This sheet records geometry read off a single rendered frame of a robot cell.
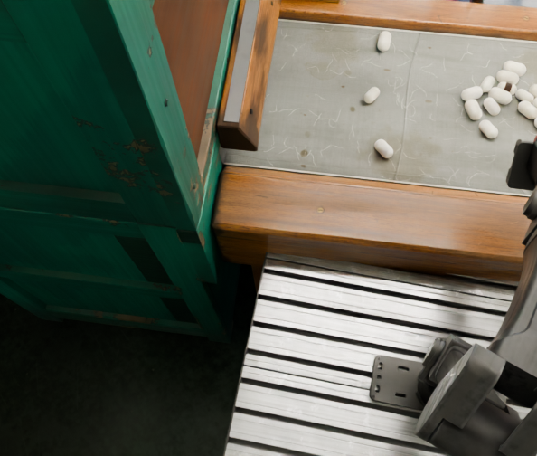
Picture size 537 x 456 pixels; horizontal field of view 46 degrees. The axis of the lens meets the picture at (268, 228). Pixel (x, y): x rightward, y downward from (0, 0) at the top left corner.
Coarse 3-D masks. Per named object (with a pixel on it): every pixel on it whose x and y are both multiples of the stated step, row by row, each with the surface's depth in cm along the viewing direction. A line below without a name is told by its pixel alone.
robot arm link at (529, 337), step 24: (528, 240) 68; (528, 264) 64; (528, 288) 60; (528, 312) 58; (504, 336) 57; (528, 336) 56; (480, 360) 54; (504, 360) 54; (528, 360) 55; (456, 384) 55; (480, 384) 54; (504, 384) 57; (528, 384) 56; (432, 408) 59; (456, 408) 56; (528, 432) 54
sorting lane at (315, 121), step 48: (288, 48) 111; (336, 48) 111; (432, 48) 110; (480, 48) 110; (528, 48) 110; (288, 96) 108; (336, 96) 107; (384, 96) 107; (432, 96) 107; (288, 144) 104; (336, 144) 104; (432, 144) 103; (480, 144) 103; (480, 192) 100; (528, 192) 100
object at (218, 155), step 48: (0, 240) 111; (48, 240) 107; (96, 240) 104; (144, 240) 101; (192, 240) 92; (0, 288) 141; (48, 288) 141; (96, 288) 129; (144, 288) 124; (192, 288) 118
